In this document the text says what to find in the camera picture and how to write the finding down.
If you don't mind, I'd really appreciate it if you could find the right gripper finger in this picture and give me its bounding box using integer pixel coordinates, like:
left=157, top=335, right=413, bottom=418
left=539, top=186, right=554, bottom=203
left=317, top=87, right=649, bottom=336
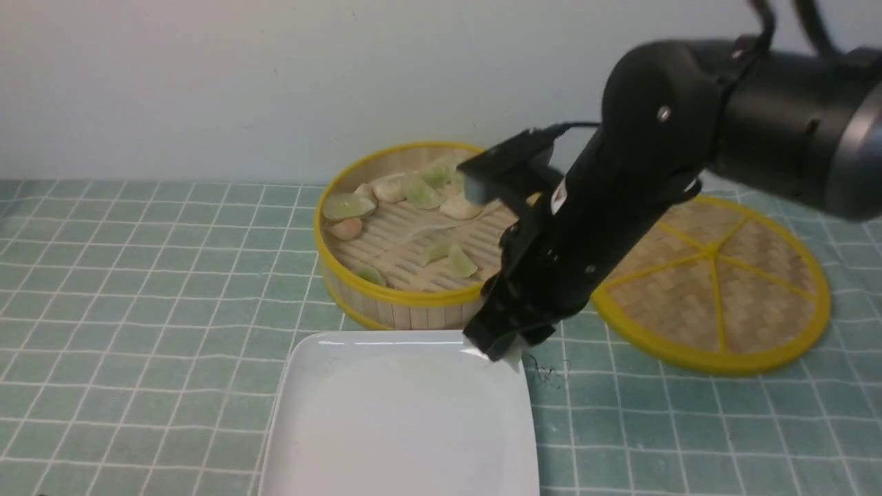
left=510, top=313, right=560, bottom=351
left=463, top=282, right=525, bottom=362

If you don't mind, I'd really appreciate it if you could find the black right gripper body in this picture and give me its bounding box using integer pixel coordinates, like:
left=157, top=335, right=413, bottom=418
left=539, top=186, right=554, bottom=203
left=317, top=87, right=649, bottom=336
left=491, top=129, right=703, bottom=319

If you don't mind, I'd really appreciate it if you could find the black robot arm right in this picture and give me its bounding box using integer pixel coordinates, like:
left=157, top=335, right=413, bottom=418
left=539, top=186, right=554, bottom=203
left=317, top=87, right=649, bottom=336
left=459, top=1, right=881, bottom=362

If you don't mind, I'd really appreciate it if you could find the white square plate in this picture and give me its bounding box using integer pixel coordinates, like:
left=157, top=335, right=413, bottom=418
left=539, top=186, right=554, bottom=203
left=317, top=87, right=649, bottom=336
left=258, top=330, right=541, bottom=495

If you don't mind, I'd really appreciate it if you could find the green dumpling front centre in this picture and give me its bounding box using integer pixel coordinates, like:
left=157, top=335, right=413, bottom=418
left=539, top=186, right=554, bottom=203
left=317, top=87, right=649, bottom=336
left=447, top=242, right=478, bottom=278

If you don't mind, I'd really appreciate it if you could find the small green dumpling front middle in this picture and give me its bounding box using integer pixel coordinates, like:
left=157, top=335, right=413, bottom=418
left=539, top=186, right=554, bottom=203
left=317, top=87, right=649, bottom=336
left=421, top=240, right=453, bottom=266

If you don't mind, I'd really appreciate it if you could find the white dumpling centre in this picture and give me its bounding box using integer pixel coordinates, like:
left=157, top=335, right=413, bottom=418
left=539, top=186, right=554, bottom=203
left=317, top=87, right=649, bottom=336
left=438, top=192, right=484, bottom=220

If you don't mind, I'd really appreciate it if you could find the white dumpling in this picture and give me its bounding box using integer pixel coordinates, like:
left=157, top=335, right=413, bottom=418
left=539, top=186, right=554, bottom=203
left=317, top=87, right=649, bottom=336
left=438, top=192, right=484, bottom=220
left=369, top=174, right=406, bottom=204

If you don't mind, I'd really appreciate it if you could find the bamboo steamer basket yellow rim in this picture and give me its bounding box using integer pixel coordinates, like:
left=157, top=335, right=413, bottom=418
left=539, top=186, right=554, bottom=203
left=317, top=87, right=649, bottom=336
left=313, top=142, right=515, bottom=330

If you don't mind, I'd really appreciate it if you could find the green dumpling back top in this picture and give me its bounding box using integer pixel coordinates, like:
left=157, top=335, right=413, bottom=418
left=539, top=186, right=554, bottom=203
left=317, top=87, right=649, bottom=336
left=417, top=155, right=459, bottom=189

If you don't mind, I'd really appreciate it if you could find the green dumpling front left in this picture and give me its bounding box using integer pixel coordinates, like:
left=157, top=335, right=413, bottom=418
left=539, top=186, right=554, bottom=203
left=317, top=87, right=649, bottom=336
left=352, top=264, right=387, bottom=287

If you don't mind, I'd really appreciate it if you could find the green dumpling back middle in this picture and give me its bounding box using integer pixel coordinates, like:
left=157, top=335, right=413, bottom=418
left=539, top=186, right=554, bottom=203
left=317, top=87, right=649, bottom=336
left=401, top=174, right=444, bottom=210

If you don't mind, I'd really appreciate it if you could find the white dumpling back left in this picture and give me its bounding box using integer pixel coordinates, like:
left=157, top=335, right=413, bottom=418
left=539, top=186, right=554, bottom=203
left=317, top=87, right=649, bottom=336
left=369, top=174, right=406, bottom=204

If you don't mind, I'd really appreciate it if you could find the woven bamboo steamer lid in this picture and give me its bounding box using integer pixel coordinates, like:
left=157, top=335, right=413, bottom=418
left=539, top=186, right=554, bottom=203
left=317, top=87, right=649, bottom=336
left=592, top=196, right=831, bottom=376

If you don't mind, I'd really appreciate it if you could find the pink dumpling left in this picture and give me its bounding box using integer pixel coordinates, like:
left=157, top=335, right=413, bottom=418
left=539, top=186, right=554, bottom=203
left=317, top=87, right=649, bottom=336
left=327, top=218, right=363, bottom=242

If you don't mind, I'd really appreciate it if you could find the green dumpling far left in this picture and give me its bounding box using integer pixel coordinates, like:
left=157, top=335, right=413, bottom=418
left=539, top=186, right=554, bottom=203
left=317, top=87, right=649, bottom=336
left=320, top=194, right=377, bottom=222

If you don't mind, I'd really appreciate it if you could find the green checkered tablecloth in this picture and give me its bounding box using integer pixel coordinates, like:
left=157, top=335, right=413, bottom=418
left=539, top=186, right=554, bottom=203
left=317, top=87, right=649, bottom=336
left=1, top=181, right=881, bottom=495

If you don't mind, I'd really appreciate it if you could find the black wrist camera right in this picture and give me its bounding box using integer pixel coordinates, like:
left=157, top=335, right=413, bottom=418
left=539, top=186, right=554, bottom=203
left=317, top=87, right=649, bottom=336
left=456, top=125, right=565, bottom=206

